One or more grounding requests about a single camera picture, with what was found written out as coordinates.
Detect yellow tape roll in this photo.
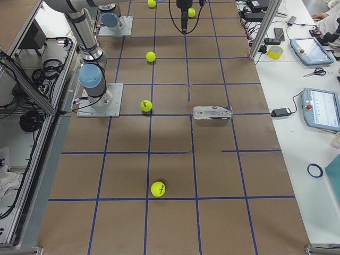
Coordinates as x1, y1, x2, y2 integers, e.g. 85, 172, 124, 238
267, 46, 284, 60

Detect scissors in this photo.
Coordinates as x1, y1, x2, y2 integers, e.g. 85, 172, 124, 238
303, 67, 326, 77

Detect tennis ball near base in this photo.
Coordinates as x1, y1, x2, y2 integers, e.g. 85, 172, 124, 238
140, 100, 152, 113

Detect blue teach pendant near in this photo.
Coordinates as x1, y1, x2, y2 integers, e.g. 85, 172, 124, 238
301, 88, 339, 132

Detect tennis ball right front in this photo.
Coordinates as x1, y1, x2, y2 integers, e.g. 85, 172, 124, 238
150, 181, 166, 197

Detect white tennis ball can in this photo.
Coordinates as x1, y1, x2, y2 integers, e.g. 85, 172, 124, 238
193, 106, 233, 120

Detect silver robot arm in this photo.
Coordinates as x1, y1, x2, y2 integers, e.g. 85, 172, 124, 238
46, 1, 122, 108
98, 3, 125, 31

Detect black power adapter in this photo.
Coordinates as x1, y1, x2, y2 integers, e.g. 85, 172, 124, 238
270, 108, 292, 117

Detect black smartphone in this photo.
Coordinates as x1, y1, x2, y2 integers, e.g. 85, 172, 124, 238
274, 27, 285, 41

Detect tennis ball left far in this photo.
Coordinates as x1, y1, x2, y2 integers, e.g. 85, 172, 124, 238
147, 0, 156, 9

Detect blue teach pendant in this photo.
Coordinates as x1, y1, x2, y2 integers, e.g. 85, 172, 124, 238
290, 37, 334, 66
301, 88, 339, 132

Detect aluminium frame post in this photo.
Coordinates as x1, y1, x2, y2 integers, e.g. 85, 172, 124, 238
248, 0, 282, 60

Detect tennis ball left front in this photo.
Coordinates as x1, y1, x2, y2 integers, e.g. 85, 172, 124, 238
188, 7, 196, 18

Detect blue tape ring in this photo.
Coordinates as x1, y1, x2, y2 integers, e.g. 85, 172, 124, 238
307, 163, 324, 179

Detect white cloth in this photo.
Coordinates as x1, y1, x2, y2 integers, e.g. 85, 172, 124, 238
0, 147, 19, 202

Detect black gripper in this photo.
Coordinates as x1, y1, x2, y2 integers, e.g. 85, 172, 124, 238
176, 0, 193, 32

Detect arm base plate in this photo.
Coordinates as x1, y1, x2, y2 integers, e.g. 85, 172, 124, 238
77, 83, 123, 117
99, 15, 133, 37

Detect tennis ball table centre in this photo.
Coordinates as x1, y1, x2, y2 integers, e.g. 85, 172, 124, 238
146, 52, 156, 63

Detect blue teach pendant far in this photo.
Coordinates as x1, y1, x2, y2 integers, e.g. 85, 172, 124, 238
290, 37, 334, 66

